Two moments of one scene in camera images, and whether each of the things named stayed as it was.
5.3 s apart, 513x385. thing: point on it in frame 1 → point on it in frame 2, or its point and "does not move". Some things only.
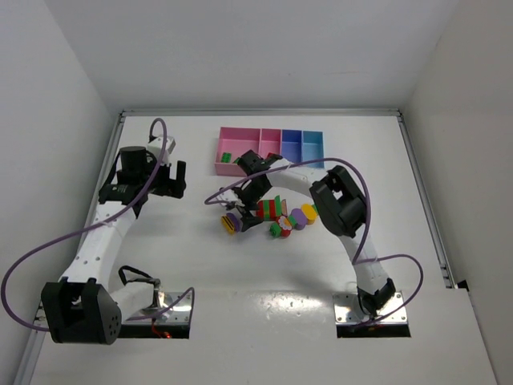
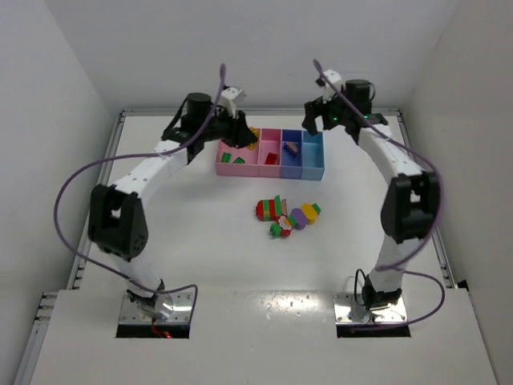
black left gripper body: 176,179 → 236,129
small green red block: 284,223 does not move
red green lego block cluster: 270,209 does not move
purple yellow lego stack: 230,223 → 256,131
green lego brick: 226,157 does not move
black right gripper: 244,206 → 318,111
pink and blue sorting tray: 293,146 does not move
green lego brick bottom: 275,229 does not move
